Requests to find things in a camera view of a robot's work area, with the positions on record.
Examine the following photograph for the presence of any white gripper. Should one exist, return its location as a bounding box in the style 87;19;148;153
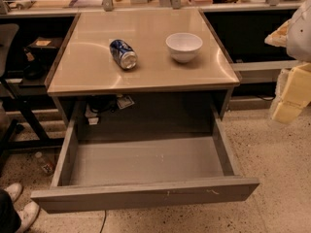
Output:
264;20;311;124

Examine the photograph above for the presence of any blue pepsi can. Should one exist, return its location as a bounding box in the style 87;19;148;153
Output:
110;39;138;70

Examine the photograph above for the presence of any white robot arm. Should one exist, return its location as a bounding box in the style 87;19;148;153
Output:
264;0;311;124

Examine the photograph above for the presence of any grey cabinet with beige top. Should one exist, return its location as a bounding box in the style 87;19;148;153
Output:
48;9;239;132

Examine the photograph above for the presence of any grey open top drawer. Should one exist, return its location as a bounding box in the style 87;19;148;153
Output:
31;103;259;213

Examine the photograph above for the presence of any white ceramic bowl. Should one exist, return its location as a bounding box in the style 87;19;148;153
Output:
165;33;203;63

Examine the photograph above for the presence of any white paper tag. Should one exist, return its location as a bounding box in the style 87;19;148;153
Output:
117;95;134;110

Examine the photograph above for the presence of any black box with label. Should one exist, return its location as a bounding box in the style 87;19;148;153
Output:
27;37;63;52

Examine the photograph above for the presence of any plastic bottle on floor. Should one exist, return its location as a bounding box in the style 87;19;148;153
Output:
35;151;54;176

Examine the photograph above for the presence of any dark office chair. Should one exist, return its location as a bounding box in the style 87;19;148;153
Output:
0;23;64;156

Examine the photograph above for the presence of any white shoe lower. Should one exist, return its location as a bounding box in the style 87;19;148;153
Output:
15;202;40;233

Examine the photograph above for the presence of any white shoe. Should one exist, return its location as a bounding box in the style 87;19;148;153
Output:
15;202;40;233
5;183;23;202

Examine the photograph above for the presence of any white shoe upper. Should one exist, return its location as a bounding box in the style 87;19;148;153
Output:
5;183;23;202

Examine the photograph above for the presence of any black floor cable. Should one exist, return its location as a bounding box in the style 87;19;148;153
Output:
99;210;108;233

